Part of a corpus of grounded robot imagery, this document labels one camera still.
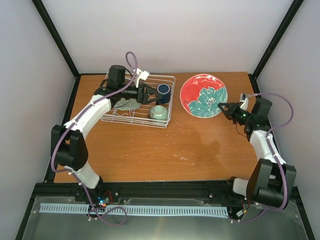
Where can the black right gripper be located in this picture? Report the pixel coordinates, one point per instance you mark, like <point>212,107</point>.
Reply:
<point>228,113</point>

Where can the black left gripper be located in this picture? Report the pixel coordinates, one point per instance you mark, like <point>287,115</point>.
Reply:
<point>141,94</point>

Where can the dark blue ceramic mug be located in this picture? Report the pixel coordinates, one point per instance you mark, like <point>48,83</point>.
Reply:
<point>165,91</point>

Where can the pale green ceramic bowl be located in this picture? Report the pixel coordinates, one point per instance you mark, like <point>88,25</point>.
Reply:
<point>158,113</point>

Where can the red rimmed plate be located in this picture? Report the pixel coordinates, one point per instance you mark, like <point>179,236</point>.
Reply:
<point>201,94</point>

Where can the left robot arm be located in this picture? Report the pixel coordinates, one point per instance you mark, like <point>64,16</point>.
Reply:
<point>68,146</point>

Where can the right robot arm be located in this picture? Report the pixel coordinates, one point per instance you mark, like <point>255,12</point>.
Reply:
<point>272,180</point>

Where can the white wire dish rack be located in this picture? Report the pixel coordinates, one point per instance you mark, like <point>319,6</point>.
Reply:
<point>140,116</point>

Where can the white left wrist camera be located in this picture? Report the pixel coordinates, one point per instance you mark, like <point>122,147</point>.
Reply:
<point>141,75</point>

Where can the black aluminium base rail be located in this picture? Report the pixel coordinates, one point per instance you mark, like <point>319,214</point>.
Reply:
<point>212,192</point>

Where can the light blue slotted cable duct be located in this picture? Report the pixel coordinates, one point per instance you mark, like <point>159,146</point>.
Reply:
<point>140,210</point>

